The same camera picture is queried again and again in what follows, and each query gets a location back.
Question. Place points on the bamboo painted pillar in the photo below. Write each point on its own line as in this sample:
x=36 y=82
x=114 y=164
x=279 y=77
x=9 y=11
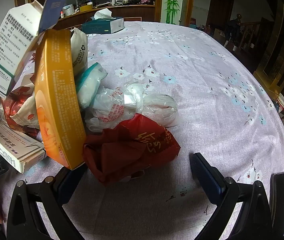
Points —
x=171 y=2

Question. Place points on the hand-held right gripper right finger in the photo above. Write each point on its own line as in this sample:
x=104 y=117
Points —
x=204 y=177

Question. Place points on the long white medicine box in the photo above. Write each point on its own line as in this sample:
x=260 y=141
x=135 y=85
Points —
x=9 y=142

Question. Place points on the wooden stair railing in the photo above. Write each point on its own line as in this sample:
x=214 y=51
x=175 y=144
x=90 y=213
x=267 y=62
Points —
x=246 y=32

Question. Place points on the floral pink tablecloth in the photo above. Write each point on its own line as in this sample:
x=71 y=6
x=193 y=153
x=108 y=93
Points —
x=181 y=92

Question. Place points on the clear plastic bag red print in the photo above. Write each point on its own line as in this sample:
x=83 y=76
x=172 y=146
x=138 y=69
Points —
x=114 y=110

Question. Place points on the yellow round tin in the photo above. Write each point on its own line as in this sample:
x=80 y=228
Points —
x=86 y=8

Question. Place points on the red white snack wrapper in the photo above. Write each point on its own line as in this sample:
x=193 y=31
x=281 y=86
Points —
x=19 y=100

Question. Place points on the teal white plastic packet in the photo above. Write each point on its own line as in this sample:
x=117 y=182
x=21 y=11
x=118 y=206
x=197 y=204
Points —
x=89 y=85

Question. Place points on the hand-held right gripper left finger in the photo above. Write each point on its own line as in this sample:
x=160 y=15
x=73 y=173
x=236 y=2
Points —
x=69 y=185

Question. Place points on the wooden counter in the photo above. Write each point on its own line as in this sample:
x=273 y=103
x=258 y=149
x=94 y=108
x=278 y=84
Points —
x=132 y=12

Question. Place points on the dark wooden door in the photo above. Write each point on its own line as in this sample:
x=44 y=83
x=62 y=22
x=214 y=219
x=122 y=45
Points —
x=219 y=7

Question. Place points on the clear plastic wrap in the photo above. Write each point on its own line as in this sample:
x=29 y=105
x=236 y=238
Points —
x=159 y=107

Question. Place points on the white round tin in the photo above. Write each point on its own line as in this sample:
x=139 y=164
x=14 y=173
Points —
x=68 y=11

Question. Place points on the white plastic bucket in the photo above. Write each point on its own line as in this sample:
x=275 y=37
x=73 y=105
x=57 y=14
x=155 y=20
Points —
x=281 y=103

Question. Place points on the orange cardboard box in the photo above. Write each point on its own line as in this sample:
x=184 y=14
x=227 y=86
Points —
x=57 y=92

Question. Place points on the golden black pillar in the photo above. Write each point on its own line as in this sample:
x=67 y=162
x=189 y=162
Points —
x=274 y=55

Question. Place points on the white medicine box teal band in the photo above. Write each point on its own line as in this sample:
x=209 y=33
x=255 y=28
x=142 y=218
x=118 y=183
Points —
x=12 y=37

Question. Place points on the green tissue box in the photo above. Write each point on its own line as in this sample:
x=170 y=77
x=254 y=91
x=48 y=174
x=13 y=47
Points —
x=102 y=26

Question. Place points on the blue white carton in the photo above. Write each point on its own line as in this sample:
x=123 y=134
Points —
x=54 y=2

